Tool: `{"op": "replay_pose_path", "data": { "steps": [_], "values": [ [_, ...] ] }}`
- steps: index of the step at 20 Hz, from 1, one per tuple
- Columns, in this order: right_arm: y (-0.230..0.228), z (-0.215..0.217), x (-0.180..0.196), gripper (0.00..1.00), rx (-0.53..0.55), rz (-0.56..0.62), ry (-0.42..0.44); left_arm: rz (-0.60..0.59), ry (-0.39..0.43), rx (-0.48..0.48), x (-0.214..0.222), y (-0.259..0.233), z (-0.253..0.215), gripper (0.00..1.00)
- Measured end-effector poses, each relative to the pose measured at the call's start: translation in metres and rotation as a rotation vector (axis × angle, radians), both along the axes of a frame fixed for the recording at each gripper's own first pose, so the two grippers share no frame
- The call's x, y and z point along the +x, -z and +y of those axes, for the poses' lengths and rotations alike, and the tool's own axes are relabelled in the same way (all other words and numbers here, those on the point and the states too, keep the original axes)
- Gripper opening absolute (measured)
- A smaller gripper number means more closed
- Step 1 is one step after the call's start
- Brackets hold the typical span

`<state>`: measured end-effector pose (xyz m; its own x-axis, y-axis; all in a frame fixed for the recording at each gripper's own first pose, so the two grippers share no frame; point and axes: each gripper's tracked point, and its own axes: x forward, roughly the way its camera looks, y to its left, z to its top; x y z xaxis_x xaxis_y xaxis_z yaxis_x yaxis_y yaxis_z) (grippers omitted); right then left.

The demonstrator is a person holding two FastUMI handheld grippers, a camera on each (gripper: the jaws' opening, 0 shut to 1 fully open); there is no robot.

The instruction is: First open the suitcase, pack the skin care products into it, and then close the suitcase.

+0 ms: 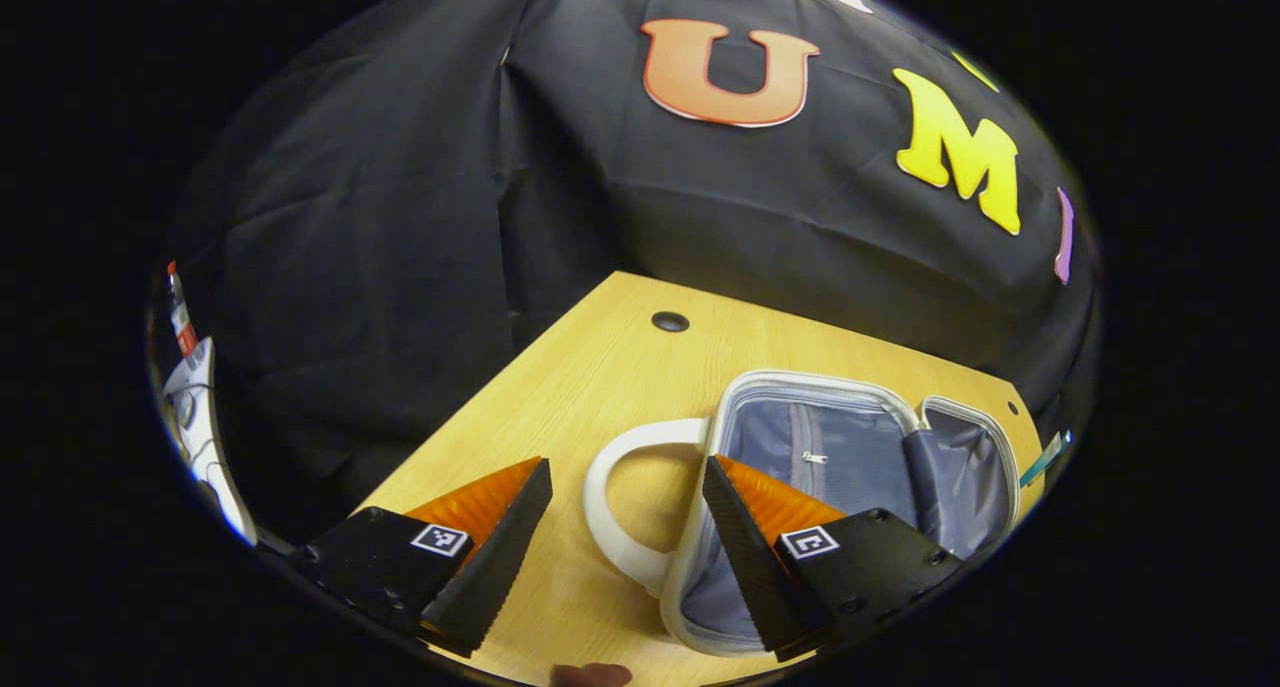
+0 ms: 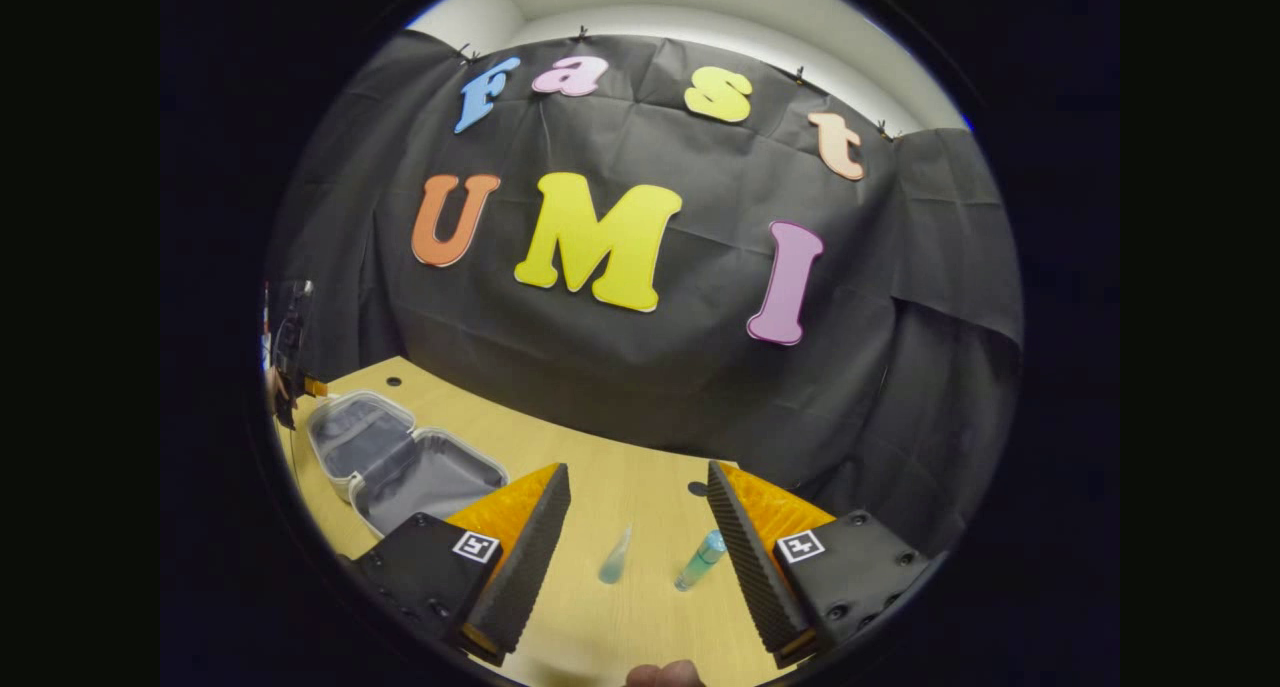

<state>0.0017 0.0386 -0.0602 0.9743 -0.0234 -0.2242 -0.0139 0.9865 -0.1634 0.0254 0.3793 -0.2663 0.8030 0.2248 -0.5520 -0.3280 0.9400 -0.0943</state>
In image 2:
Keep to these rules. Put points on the white suitcase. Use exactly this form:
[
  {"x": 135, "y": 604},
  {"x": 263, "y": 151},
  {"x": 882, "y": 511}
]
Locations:
[{"x": 430, "y": 482}]

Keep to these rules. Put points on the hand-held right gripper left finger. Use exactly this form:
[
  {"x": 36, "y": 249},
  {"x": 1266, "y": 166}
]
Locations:
[{"x": 520, "y": 567}]

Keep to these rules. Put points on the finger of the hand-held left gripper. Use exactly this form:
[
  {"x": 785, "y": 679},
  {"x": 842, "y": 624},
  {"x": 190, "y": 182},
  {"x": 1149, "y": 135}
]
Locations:
[{"x": 316, "y": 387}]

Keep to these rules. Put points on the clear skin care tube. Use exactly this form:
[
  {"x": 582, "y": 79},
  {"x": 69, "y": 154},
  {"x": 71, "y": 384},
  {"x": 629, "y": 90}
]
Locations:
[{"x": 615, "y": 559}]

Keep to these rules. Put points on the black backdrop cloth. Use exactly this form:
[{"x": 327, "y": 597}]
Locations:
[{"x": 700, "y": 367}]

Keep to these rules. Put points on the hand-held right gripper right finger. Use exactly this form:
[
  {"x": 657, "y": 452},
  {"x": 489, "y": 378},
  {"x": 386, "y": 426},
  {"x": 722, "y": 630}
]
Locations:
[{"x": 755, "y": 567}]

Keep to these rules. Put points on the blue skin care bottle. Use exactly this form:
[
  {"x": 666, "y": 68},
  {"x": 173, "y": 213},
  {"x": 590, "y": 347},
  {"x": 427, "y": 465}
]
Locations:
[{"x": 700, "y": 559}]

